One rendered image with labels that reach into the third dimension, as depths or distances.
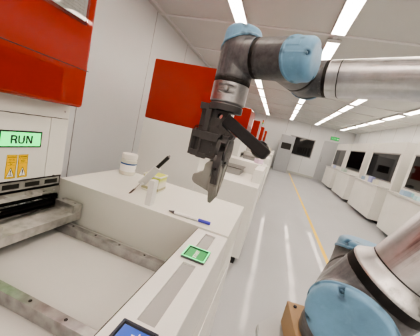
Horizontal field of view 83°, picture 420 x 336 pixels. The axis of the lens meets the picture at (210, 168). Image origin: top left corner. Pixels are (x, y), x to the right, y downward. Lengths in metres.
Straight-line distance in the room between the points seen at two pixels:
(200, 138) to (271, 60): 0.19
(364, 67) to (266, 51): 0.19
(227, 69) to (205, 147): 0.16
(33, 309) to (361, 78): 0.75
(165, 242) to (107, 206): 0.23
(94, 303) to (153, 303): 0.23
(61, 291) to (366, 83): 0.77
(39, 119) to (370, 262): 0.87
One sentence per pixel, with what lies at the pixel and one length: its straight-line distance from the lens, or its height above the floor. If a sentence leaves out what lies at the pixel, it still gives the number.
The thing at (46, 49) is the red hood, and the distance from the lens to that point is 0.82.
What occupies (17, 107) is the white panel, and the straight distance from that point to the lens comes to 0.84.
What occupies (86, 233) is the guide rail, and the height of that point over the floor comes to 0.85.
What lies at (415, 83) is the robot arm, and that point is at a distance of 0.53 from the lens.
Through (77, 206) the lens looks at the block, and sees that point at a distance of 0.91.
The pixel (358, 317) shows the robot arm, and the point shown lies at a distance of 0.40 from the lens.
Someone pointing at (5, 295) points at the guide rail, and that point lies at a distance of 0.66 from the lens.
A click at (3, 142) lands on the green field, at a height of 1.09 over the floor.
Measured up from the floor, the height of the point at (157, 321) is 0.96.
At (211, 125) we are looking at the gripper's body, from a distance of 0.51.
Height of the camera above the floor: 1.25
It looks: 9 degrees down
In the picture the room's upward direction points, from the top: 14 degrees clockwise
